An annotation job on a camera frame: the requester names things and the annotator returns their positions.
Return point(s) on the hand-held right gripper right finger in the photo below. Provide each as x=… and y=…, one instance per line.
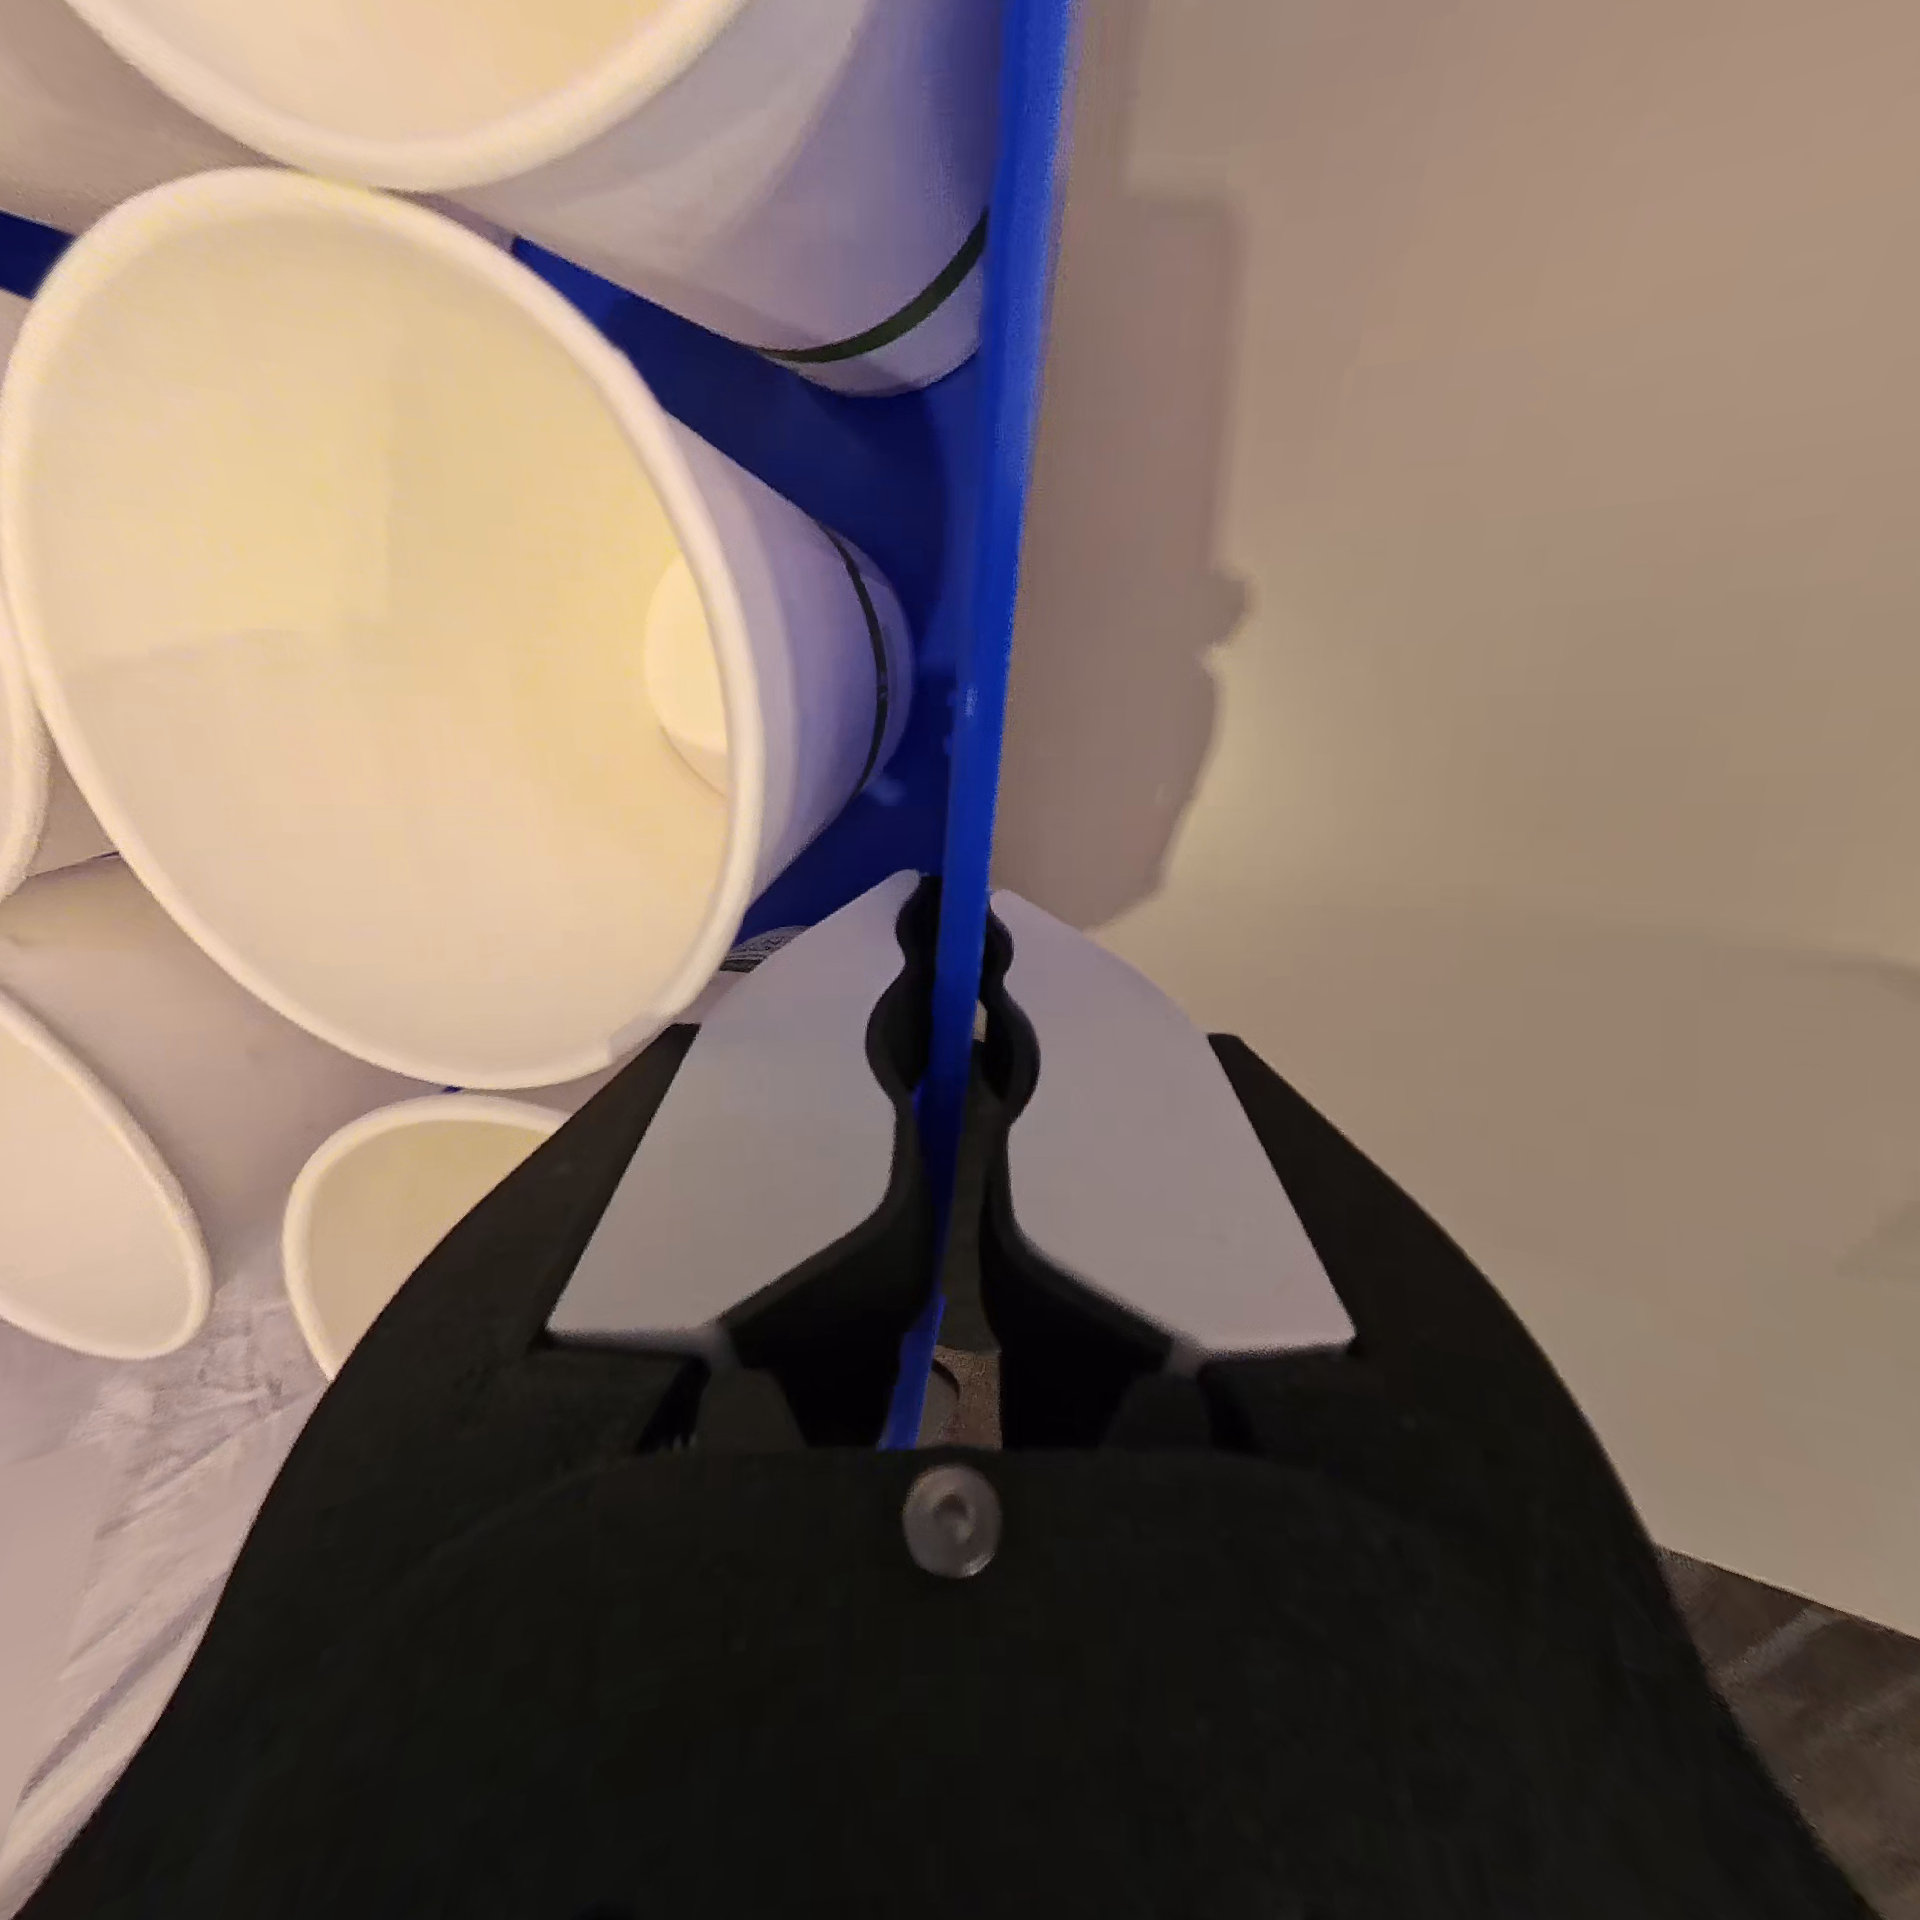
x=1171, y=1186

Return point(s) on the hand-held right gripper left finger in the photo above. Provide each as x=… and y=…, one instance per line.
x=738, y=1186

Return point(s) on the white paper cup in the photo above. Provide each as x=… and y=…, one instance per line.
x=405, y=1216
x=333, y=601
x=27, y=765
x=93, y=1171
x=750, y=150

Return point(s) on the blue plastic bin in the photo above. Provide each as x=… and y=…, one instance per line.
x=1007, y=451

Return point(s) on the person's leg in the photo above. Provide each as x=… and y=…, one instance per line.
x=122, y=1620

